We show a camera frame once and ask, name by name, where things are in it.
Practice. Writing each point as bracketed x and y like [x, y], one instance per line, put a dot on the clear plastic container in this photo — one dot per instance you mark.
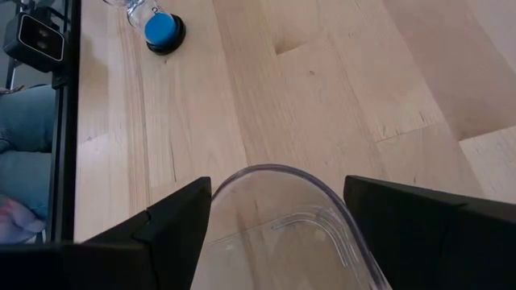
[282, 225]

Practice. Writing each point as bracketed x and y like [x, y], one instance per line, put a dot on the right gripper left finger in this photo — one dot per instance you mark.
[121, 258]

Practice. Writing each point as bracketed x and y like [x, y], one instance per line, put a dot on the person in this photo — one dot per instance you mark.
[24, 121]

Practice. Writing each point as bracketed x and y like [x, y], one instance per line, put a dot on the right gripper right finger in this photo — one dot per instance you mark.
[435, 241]

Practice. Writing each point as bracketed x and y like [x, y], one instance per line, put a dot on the black sand timer blue sand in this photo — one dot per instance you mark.
[161, 30]

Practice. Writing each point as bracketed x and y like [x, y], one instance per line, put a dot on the black table-level camera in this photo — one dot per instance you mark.
[40, 38]

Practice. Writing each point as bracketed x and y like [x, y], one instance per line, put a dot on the black aluminium table frame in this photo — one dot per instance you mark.
[66, 161]

